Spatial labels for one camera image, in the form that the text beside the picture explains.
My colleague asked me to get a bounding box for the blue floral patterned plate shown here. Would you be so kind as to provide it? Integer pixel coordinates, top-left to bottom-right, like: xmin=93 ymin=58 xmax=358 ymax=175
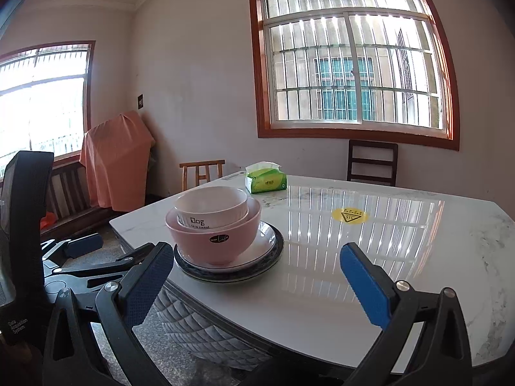
xmin=174 ymin=221 xmax=284 ymax=284

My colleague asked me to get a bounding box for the white ribbed bowl pink band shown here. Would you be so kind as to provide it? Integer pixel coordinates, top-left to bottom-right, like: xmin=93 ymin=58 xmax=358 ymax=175
xmin=174 ymin=203 xmax=249 ymax=230

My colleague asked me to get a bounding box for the white bowl blue band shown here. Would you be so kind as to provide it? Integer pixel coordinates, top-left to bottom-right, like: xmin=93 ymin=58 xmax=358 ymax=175
xmin=174 ymin=185 xmax=248 ymax=212

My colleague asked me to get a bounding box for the dark wooden bench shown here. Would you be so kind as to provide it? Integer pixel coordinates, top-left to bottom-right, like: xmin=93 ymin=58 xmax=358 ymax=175
xmin=40 ymin=155 xmax=120 ymax=241

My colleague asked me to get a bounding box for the quilted grey table base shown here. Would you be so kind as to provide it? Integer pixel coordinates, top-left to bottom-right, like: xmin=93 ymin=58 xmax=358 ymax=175
xmin=154 ymin=280 xmax=271 ymax=371

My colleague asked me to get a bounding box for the orange cloth covered object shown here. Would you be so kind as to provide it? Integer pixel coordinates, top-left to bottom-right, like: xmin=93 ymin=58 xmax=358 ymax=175
xmin=80 ymin=111 xmax=155 ymax=212

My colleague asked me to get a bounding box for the light wooden chair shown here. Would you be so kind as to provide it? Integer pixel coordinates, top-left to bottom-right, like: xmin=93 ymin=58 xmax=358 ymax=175
xmin=179 ymin=160 xmax=225 ymax=191

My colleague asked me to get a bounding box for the side window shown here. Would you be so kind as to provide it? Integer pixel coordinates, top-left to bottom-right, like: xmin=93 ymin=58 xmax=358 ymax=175
xmin=1 ymin=41 xmax=95 ymax=173

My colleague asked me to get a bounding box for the green tissue pack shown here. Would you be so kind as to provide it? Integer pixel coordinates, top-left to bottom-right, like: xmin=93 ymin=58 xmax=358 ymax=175
xmin=245 ymin=161 xmax=287 ymax=194

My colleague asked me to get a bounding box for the yellow warning sticker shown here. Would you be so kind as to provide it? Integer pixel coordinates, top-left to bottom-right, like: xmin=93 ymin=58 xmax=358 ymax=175
xmin=332 ymin=207 xmax=369 ymax=225

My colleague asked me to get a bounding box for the dark wooden chair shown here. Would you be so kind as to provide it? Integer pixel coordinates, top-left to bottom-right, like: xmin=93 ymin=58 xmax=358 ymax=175
xmin=347 ymin=140 xmax=398 ymax=187

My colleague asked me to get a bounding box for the large barred window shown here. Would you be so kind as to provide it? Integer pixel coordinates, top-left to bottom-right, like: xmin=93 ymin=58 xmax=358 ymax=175
xmin=249 ymin=0 xmax=460 ymax=150

